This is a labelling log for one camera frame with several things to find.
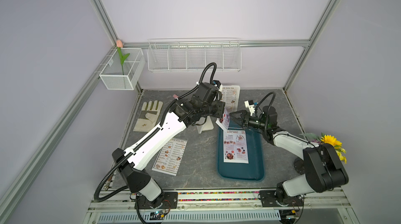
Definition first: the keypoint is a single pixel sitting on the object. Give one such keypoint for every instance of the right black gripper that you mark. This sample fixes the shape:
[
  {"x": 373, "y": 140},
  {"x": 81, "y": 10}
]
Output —
[{"x": 243, "y": 119}]

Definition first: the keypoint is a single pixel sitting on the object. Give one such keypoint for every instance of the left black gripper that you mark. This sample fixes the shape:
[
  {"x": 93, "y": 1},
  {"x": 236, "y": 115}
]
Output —
[{"x": 220, "y": 106}]

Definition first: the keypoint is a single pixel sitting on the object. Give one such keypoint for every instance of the white menu holder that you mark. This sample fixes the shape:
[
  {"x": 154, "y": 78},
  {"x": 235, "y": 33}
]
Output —
[
  {"x": 204, "y": 124},
  {"x": 231, "y": 97}
]

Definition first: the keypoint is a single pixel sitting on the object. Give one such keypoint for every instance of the Dim Sum Inn menu sheet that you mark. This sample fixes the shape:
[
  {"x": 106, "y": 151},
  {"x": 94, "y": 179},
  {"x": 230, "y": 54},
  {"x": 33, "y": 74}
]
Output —
[{"x": 170, "y": 156}]

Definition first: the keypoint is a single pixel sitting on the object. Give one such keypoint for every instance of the restaurant special menu sheet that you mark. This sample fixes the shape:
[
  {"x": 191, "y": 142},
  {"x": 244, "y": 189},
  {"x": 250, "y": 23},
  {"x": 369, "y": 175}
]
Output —
[{"x": 224, "y": 121}]

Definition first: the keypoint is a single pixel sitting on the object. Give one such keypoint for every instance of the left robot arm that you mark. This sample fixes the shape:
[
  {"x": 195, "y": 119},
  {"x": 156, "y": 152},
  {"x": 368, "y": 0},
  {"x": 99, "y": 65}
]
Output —
[{"x": 190, "y": 109}]

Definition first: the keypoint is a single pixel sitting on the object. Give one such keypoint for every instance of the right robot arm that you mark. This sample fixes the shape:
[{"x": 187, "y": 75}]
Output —
[{"x": 324, "y": 171}]

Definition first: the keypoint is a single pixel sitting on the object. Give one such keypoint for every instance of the rear Dim Sum menu sheet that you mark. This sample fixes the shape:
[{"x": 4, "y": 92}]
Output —
[{"x": 231, "y": 97}]

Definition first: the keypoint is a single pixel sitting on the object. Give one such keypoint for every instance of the teal plastic tray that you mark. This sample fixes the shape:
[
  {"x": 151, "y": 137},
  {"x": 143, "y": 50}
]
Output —
[{"x": 254, "y": 170}]

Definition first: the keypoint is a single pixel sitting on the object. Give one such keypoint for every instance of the white green work glove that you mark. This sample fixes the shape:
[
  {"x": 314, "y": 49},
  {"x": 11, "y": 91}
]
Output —
[{"x": 149, "y": 115}]

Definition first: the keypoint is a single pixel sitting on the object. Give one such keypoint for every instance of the yellow artificial flower bouquet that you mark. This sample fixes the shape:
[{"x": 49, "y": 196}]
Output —
[{"x": 328, "y": 139}]

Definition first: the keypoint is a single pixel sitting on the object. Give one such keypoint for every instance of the pink artificial tulip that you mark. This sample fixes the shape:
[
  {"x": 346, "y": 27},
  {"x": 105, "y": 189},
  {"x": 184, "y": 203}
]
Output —
[{"x": 123, "y": 57}]

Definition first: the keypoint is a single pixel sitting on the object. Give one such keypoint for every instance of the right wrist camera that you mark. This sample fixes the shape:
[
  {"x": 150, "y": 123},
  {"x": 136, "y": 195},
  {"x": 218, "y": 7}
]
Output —
[{"x": 249, "y": 104}]

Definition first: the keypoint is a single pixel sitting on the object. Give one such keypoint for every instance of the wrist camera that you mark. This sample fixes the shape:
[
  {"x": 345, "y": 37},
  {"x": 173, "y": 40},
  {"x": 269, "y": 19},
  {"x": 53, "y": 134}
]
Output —
[
  {"x": 249, "y": 104},
  {"x": 216, "y": 83}
]

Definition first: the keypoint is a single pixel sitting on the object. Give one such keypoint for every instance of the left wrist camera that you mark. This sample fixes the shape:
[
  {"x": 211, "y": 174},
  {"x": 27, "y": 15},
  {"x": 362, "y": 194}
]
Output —
[{"x": 216, "y": 83}]

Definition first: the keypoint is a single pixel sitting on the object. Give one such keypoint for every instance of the white wire wall rack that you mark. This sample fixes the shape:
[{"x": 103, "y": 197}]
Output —
[{"x": 193, "y": 54}]

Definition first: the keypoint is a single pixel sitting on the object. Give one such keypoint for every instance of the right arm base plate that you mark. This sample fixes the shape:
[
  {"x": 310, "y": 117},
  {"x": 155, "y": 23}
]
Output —
[{"x": 275, "y": 198}]

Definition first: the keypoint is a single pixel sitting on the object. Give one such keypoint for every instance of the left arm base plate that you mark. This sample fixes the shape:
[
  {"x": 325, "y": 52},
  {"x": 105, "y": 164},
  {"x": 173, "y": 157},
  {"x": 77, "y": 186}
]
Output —
[{"x": 167, "y": 200}]

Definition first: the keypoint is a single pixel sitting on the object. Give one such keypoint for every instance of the white mesh wall basket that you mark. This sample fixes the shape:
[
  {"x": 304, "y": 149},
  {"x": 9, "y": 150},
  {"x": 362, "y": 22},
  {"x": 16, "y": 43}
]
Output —
[{"x": 111, "y": 73}]

